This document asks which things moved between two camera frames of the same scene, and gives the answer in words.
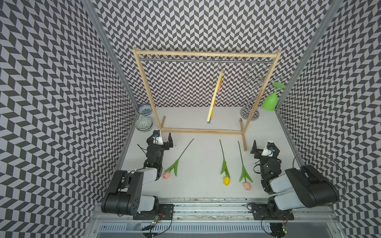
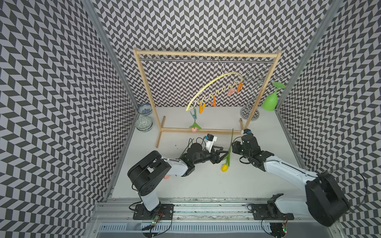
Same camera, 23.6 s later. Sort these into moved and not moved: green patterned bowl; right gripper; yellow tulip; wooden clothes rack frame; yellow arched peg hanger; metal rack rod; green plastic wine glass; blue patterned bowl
Moved: right gripper; yellow arched peg hanger; yellow tulip
Not moved: green plastic wine glass; green patterned bowl; wooden clothes rack frame; metal rack rod; blue patterned bowl
